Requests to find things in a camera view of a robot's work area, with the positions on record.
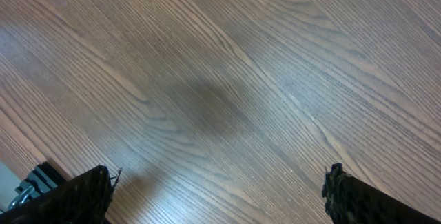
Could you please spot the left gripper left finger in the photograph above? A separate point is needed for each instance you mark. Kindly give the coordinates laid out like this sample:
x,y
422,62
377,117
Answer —
x,y
83,199

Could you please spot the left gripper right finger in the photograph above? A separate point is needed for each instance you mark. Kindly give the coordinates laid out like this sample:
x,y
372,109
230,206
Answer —
x,y
351,201

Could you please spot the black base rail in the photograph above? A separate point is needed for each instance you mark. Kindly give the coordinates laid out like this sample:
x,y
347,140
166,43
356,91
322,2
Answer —
x,y
42,179

